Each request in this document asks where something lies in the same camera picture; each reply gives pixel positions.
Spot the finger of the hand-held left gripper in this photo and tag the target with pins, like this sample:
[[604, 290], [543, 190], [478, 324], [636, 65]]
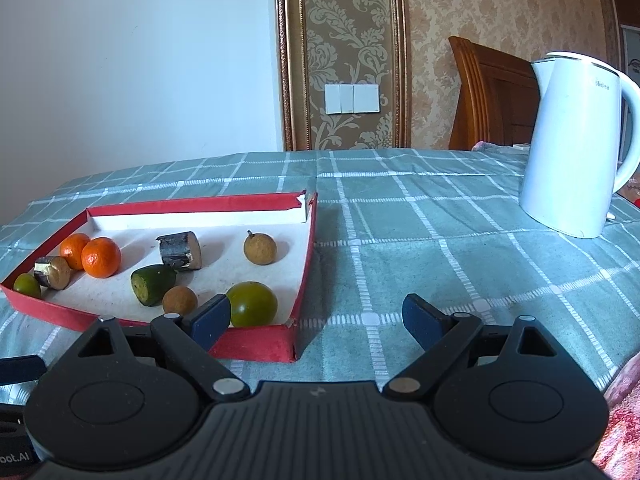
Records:
[[20, 369]]

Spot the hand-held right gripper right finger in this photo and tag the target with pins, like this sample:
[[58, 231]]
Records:
[[425, 321]]

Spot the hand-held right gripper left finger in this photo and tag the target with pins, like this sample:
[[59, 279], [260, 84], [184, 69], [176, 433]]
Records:
[[207, 321]]

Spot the large round green fruit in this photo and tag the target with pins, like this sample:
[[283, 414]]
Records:
[[252, 305]]

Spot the red cardboard box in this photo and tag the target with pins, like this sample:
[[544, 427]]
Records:
[[260, 345]]

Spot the dark green cucumber piece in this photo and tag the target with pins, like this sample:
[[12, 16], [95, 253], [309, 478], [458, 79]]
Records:
[[152, 284]]

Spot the dark sugarcane piece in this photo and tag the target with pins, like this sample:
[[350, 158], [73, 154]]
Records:
[[177, 251]]

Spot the small round green fruit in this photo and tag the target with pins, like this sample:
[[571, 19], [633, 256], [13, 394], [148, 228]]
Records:
[[27, 285]]

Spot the brown longan with stem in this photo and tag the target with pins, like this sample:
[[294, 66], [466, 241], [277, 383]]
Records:
[[260, 249]]

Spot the notched sugarcane piece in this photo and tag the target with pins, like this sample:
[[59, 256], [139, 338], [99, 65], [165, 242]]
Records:
[[54, 272]]

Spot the orange tangerine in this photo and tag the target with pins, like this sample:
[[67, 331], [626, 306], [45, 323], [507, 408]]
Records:
[[101, 257], [72, 250]]

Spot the green plaid tablecloth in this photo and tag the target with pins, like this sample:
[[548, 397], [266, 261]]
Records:
[[450, 240]]

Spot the small pink cloth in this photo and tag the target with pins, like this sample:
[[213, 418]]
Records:
[[485, 146]]

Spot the pink fuzzy cloth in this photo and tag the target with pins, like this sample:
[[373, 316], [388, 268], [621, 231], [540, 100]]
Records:
[[625, 410]]

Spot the white electric kettle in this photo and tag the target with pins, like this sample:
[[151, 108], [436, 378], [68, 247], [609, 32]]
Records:
[[570, 150]]

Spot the brown wooden chair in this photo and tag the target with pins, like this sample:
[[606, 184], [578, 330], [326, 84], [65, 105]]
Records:
[[492, 100]]

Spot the brown snack packet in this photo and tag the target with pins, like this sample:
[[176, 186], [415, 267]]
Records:
[[632, 191]]

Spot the gold framed wallpaper panel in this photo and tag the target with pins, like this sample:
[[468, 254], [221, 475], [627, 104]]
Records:
[[345, 35]]

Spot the dark wooden cabinet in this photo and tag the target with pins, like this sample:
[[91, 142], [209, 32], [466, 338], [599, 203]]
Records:
[[625, 5]]

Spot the white wall switch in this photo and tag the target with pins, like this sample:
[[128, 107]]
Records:
[[352, 98]]

